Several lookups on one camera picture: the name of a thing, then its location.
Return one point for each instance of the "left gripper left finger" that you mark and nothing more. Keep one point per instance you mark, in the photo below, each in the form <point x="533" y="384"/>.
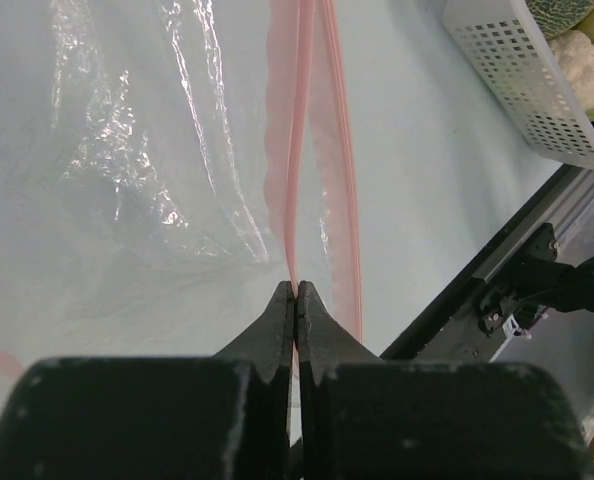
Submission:
<point x="224" y="416"/>

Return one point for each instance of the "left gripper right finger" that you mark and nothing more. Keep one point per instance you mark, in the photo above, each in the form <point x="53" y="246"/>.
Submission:
<point x="367" y="418"/>

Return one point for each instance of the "clear pink zip top bag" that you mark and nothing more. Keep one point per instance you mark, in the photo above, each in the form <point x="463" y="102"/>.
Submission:
<point x="161" y="160"/>

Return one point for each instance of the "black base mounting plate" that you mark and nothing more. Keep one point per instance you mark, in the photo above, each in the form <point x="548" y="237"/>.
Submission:
<point x="466" y="321"/>

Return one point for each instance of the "white perforated plastic basket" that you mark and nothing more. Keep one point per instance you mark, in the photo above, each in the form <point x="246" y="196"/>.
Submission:
<point x="502" y="41"/>

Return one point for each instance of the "white cauliflower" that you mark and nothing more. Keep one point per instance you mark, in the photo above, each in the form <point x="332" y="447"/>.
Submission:
<point x="574" y="53"/>

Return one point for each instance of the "green netted melon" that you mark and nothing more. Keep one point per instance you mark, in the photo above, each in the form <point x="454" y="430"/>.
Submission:
<point x="555" y="17"/>

